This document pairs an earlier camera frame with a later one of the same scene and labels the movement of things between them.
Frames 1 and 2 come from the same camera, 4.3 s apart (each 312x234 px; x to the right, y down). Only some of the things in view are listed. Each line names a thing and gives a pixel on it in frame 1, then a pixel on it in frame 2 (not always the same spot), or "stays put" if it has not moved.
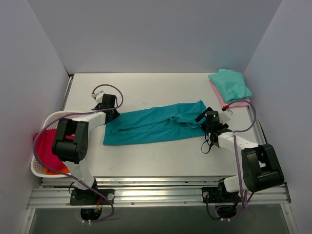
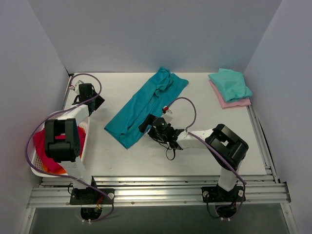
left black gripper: [113, 114] -> [86, 90]
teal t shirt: [157, 123] -> [150, 97]
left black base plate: [90, 197] stays put
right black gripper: [202, 117] -> [149, 123]
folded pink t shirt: [224, 104] stays put
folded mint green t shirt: [231, 85] stays put
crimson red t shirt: [45, 148] stays put
